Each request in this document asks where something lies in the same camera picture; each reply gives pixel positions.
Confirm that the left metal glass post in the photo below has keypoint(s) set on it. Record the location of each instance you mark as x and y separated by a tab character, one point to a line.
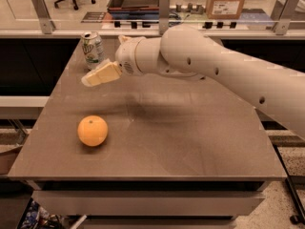
46	25

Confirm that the right metal glass post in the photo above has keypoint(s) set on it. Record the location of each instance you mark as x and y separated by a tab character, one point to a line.
282	24

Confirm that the middle metal glass post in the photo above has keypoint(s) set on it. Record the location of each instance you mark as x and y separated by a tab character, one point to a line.
164	10

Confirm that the metal glass post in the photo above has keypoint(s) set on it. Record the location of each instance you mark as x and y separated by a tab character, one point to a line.
164	10
282	24
46	25

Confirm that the orange fruit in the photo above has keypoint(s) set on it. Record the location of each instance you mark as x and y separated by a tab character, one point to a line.
92	130

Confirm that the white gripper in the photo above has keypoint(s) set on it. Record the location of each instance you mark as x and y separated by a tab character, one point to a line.
126	58

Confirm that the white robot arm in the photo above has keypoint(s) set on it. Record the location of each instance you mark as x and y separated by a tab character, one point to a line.
187	53

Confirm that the cardboard box with label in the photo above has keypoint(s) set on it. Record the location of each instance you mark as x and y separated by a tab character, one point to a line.
224	9

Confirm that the glass barrier panel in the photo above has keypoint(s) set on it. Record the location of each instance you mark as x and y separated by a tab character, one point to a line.
21	15

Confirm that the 7up soda can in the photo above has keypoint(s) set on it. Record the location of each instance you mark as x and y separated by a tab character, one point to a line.
93	49

